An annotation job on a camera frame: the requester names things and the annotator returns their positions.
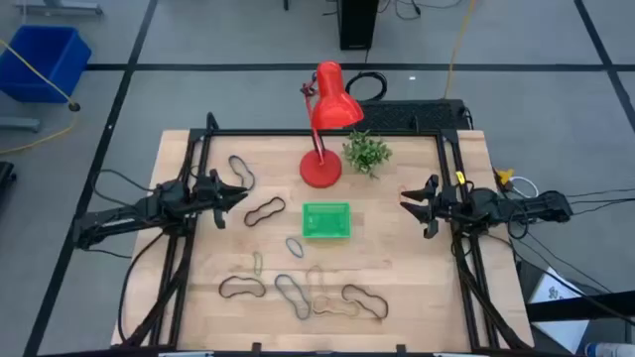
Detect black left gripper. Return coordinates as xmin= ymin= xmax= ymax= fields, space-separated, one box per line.
xmin=190 ymin=168 xmax=249 ymax=230

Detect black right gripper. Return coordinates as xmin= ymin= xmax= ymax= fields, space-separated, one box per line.
xmin=400 ymin=173 xmax=470 ymax=240

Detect dark brown wavy rubber band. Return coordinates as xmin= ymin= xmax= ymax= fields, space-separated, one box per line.
xmin=340 ymin=283 xmax=390 ymax=320
xmin=243 ymin=195 xmax=288 ymax=228
xmin=217 ymin=275 xmax=268 ymax=300

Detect large blue-grey rubber band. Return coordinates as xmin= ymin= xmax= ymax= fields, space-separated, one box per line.
xmin=227 ymin=154 xmax=257 ymax=192

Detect small blue rubber band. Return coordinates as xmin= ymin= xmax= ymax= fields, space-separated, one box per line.
xmin=285 ymin=236 xmax=306 ymax=260

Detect blue curved track piece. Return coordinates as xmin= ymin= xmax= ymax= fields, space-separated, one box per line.
xmin=274 ymin=273 xmax=313 ymax=321

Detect tan rubber band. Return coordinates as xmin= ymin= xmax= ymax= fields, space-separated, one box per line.
xmin=305 ymin=264 xmax=326 ymax=298

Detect beige wavy track piece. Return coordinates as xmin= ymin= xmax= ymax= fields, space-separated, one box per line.
xmin=311 ymin=295 xmax=361 ymax=319

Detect green plastic mesh bin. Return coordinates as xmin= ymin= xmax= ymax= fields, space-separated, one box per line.
xmin=302 ymin=201 xmax=353 ymax=240

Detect blue plastic storage bin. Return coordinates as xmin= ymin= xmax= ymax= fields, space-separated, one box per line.
xmin=0 ymin=25 xmax=93 ymax=104

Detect small green potted plant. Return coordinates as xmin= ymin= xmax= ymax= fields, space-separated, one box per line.
xmin=341 ymin=129 xmax=394 ymax=180

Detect black perforated box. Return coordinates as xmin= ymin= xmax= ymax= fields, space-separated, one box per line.
xmin=355 ymin=98 xmax=472 ymax=133

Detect red desk lamp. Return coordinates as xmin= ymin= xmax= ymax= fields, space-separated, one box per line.
xmin=299 ymin=59 xmax=365 ymax=189

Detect black tower case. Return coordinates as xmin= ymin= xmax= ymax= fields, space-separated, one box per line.
xmin=336 ymin=0 xmax=381 ymax=52

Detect black metal bar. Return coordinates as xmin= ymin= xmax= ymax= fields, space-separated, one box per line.
xmin=524 ymin=289 xmax=635 ymax=324

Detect white cardboard box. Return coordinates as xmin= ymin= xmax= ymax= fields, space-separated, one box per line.
xmin=527 ymin=266 xmax=591 ymax=354

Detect black object on floor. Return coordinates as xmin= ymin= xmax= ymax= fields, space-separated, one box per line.
xmin=0 ymin=161 xmax=17 ymax=199

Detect white bottle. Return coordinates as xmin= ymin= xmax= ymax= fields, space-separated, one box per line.
xmin=583 ymin=341 xmax=635 ymax=357

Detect white coiled cable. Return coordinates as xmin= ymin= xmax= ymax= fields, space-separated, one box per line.
xmin=509 ymin=175 xmax=540 ymax=199

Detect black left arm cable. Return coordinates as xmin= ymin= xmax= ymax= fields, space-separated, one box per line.
xmin=91 ymin=169 xmax=156 ymax=207

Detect coiled black cable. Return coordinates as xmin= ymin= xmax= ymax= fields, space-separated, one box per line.
xmin=344 ymin=70 xmax=389 ymax=102

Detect yellow hanging cord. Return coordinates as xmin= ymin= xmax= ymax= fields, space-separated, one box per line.
xmin=0 ymin=39 xmax=80 ymax=156
xmin=443 ymin=0 xmax=478 ymax=100

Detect black cable under frame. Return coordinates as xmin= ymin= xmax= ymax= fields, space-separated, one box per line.
xmin=117 ymin=231 xmax=166 ymax=344

